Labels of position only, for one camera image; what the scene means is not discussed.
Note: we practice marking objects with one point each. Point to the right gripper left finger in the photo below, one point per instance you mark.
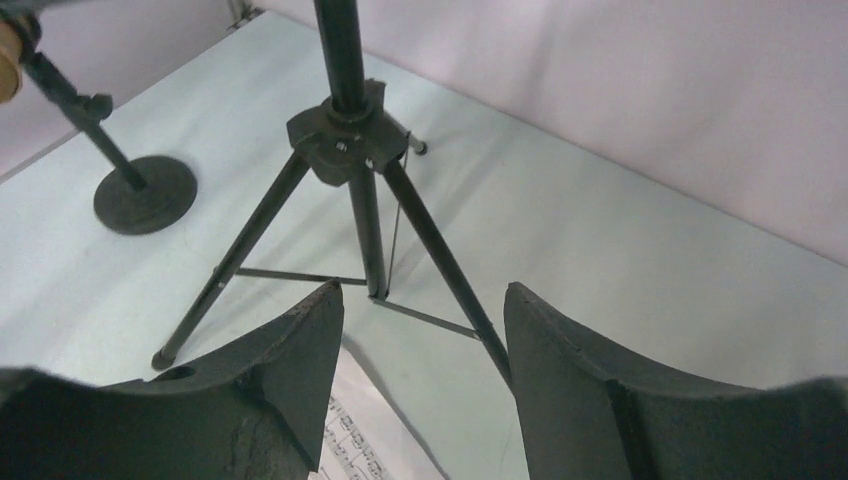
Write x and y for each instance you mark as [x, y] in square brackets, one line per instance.
[254, 408]

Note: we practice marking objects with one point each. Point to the gold microphone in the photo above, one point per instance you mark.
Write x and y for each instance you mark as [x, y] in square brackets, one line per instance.
[11, 72]

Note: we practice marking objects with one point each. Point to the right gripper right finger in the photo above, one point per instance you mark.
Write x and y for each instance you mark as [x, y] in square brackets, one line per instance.
[590, 408]

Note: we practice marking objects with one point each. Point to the sheet music page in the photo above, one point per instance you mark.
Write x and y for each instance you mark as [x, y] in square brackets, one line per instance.
[364, 438]

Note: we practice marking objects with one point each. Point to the black left microphone stand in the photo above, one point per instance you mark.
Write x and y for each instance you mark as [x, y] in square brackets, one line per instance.
[138, 197]

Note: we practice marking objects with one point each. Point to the black music stand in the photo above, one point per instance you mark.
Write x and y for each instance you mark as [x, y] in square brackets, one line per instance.
[347, 140]

